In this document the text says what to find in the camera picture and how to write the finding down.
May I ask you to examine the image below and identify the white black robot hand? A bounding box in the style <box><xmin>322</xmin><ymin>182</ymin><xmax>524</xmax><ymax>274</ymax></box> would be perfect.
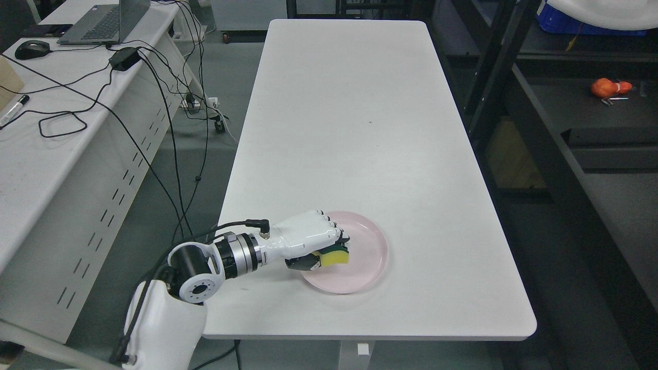
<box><xmin>255</xmin><ymin>210</ymin><xmax>350</xmax><ymax>271</ymax></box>

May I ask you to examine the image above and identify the green yellow sponge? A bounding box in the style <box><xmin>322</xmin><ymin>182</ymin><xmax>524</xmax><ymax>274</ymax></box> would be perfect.
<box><xmin>317</xmin><ymin>245</ymin><xmax>350</xmax><ymax>267</ymax></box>

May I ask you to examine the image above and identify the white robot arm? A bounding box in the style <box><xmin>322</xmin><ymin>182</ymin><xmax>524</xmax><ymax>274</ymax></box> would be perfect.
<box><xmin>118</xmin><ymin>232</ymin><xmax>266</xmax><ymax>369</ymax></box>

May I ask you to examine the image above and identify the black metal shelf rack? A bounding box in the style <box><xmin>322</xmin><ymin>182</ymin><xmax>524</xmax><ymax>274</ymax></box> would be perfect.
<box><xmin>430</xmin><ymin>1</ymin><xmax>656</xmax><ymax>369</ymax></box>

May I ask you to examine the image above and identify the pink round plate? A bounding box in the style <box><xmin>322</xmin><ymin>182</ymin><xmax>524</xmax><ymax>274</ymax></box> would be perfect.
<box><xmin>301</xmin><ymin>211</ymin><xmax>389</xmax><ymax>294</ymax></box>

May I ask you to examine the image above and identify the white table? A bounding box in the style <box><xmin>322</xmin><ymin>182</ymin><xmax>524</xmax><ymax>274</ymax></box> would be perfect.
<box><xmin>204</xmin><ymin>19</ymin><xmax>537</xmax><ymax>369</ymax></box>

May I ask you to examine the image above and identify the white power strip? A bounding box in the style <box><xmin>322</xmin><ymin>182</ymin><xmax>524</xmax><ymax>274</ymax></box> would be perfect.
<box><xmin>179</xmin><ymin>95</ymin><xmax>219</xmax><ymax>112</ymax></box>

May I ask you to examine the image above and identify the white side desk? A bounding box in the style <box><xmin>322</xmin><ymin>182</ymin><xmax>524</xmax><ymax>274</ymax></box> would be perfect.
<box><xmin>1</xmin><ymin>3</ymin><xmax>200</xmax><ymax>343</ymax></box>

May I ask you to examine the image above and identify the black power adapter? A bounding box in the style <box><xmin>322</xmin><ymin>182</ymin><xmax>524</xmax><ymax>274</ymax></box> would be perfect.
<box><xmin>108</xmin><ymin>47</ymin><xmax>141</xmax><ymax>71</ymax></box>

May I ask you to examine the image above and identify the grey laptop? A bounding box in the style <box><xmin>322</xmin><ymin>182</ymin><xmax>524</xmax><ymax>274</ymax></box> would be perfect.
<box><xmin>57</xmin><ymin>1</ymin><xmax>151</xmax><ymax>45</ymax></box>

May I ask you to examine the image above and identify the black marker pen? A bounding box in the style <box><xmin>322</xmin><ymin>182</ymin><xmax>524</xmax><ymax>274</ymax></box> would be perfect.
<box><xmin>1</xmin><ymin>95</ymin><xmax>30</xmax><ymax>129</ymax></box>

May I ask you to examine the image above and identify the brown cardboard box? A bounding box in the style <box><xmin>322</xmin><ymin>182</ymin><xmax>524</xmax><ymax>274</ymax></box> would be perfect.
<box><xmin>1</xmin><ymin>55</ymin><xmax>24</xmax><ymax>112</ymax></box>

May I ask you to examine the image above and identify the black computer mouse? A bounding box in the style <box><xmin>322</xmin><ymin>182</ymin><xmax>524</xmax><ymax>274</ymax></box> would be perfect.
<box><xmin>14</xmin><ymin>40</ymin><xmax>51</xmax><ymax>60</ymax></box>

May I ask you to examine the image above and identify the orange toy object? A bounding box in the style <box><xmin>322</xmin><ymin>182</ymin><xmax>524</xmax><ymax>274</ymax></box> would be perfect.
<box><xmin>590</xmin><ymin>78</ymin><xmax>633</xmax><ymax>99</ymax></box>

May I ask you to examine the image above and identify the black cable on desk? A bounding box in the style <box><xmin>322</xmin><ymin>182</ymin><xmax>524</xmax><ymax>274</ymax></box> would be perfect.
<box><xmin>0</xmin><ymin>36</ymin><xmax>201</xmax><ymax>247</ymax></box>

